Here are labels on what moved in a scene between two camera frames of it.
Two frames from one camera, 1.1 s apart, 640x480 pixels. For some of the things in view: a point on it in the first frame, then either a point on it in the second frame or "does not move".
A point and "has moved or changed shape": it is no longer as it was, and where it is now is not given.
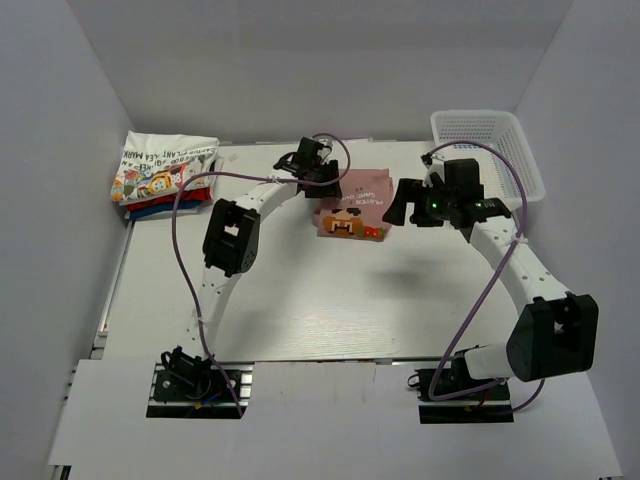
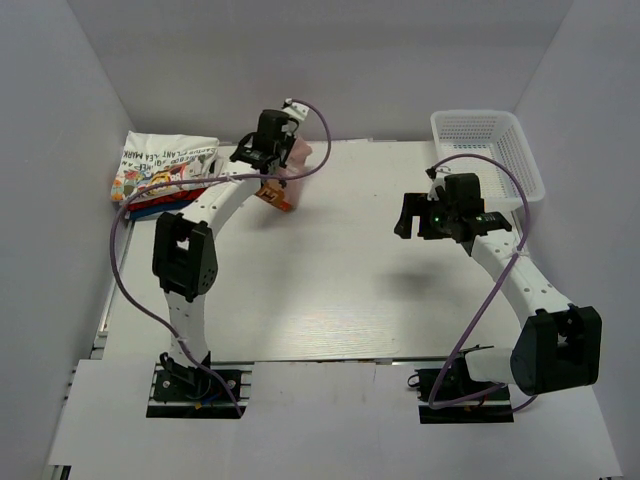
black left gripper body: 322,173 to 283,147
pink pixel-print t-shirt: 364,211 has moved or changed shape
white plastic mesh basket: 501,132 does not move
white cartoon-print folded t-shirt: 155,164 does not move
